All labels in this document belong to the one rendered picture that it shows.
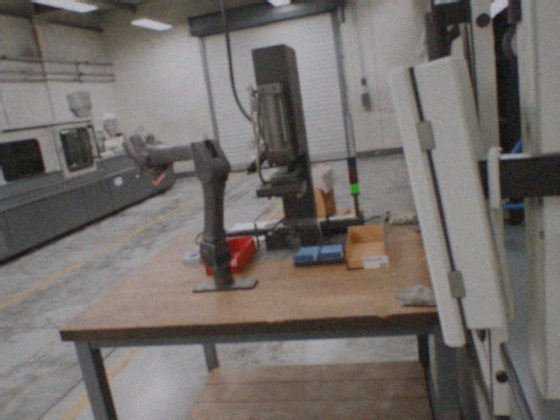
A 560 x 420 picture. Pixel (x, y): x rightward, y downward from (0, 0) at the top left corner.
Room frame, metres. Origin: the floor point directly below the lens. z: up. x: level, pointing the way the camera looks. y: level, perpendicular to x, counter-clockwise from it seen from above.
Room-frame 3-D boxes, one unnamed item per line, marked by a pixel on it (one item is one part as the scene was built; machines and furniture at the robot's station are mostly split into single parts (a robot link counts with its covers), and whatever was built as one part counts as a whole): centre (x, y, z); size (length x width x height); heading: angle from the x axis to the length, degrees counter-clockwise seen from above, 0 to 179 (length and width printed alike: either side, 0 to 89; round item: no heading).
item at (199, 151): (1.49, 0.27, 1.31); 0.30 x 0.09 x 0.12; 54
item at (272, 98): (1.80, -0.03, 1.37); 0.11 x 0.09 x 0.30; 78
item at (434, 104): (0.65, -0.29, 1.27); 0.23 x 0.18 x 0.38; 74
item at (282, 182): (1.87, -0.04, 1.22); 0.26 x 0.18 x 0.30; 168
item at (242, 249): (1.68, 0.19, 0.93); 0.25 x 0.12 x 0.06; 168
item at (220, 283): (1.44, 0.20, 0.94); 0.20 x 0.07 x 0.08; 78
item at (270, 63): (1.92, -0.07, 1.44); 0.17 x 0.13 x 0.42; 168
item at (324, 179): (5.33, -0.37, 0.40); 0.67 x 0.60 x 0.50; 160
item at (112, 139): (9.41, 3.00, 1.60); 2.54 x 0.84 x 1.26; 164
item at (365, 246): (1.54, -0.28, 0.93); 0.25 x 0.13 x 0.08; 168
